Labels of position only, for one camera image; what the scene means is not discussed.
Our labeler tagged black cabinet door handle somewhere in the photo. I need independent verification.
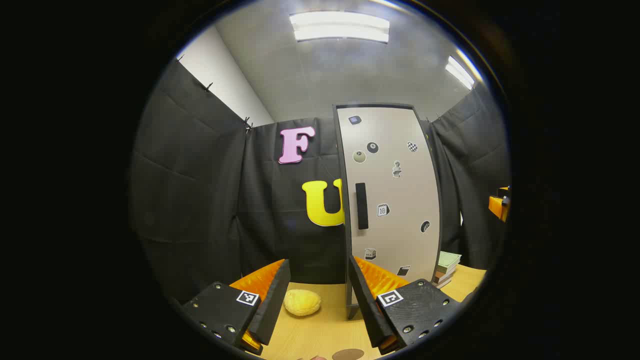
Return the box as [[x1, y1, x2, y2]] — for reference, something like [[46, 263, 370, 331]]
[[355, 182, 370, 231]]

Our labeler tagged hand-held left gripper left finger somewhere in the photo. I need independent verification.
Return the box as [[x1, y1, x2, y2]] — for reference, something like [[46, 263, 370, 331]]
[[181, 258, 292, 357]]

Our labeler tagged grey cabinet door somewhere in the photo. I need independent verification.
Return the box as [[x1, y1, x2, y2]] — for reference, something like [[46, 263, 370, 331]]
[[336, 106, 443, 306]]

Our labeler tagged green book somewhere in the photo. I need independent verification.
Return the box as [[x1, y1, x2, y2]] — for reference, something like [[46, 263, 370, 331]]
[[436, 251, 462, 274]]

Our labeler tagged ceiling light panel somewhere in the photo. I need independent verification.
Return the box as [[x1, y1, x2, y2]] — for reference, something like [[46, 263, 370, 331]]
[[445, 55, 476, 91], [289, 11, 391, 44]]

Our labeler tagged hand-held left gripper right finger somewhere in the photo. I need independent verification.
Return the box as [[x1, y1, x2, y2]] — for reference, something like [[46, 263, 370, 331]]
[[347, 255, 462, 356]]

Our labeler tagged yellow lumpy object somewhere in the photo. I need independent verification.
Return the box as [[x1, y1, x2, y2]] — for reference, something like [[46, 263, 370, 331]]
[[283, 289, 322, 317]]

